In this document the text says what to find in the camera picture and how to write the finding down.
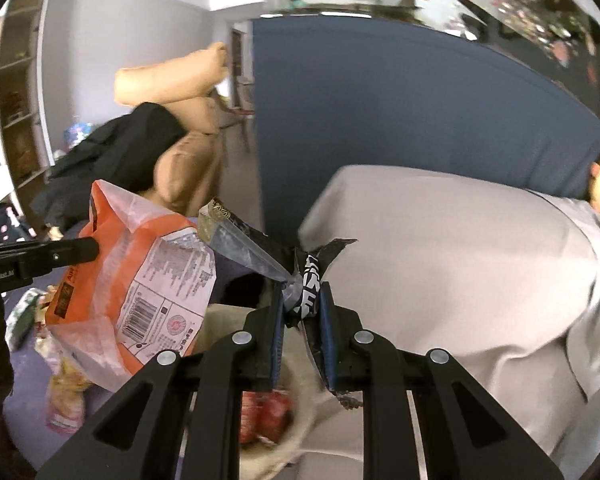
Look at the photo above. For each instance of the black jacket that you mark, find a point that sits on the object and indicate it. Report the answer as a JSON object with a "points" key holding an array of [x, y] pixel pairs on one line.
{"points": [[110, 160]]}

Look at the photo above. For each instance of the round bin with beige liner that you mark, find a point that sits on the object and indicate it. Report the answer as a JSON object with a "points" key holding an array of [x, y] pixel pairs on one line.
{"points": [[305, 425]]}

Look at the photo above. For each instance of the black printed bag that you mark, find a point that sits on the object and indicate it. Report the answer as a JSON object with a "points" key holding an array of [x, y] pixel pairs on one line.
{"points": [[5, 225]]}

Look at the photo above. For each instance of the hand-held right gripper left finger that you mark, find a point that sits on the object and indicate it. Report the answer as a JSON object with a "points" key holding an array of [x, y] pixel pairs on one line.
{"points": [[278, 340]]}

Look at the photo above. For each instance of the pink wrapper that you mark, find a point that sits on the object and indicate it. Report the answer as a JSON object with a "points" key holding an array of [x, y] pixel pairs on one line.
{"points": [[62, 417]]}

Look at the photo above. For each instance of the orange clear snack packet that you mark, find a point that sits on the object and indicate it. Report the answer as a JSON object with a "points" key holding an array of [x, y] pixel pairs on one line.
{"points": [[145, 280]]}

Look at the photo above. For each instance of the black silver wrapper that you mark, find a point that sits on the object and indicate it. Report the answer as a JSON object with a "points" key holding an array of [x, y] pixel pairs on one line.
{"points": [[307, 295]]}

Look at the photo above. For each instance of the colourful gift bag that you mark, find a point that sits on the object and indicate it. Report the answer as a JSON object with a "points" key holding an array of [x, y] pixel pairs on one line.
{"points": [[75, 135]]}

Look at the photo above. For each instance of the white display cabinet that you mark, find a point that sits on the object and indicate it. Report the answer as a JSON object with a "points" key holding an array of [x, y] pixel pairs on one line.
{"points": [[20, 110]]}

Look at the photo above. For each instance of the tan beanbag sofa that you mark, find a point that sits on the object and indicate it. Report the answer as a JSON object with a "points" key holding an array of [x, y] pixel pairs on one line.
{"points": [[180, 75]]}

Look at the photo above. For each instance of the beige sheet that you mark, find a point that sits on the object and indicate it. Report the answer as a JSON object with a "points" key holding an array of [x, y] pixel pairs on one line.
{"points": [[455, 260]]}

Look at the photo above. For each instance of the dark blue cloth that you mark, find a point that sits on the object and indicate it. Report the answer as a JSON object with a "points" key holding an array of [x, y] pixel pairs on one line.
{"points": [[405, 110]]}

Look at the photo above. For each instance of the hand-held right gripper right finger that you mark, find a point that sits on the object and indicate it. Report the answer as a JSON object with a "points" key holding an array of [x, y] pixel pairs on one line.
{"points": [[327, 340]]}

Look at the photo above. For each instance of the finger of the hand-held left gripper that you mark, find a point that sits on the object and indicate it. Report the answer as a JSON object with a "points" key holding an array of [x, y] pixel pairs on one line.
{"points": [[65, 255]]}

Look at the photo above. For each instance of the glass showcase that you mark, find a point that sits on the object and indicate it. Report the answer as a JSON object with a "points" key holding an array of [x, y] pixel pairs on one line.
{"points": [[530, 10]]}

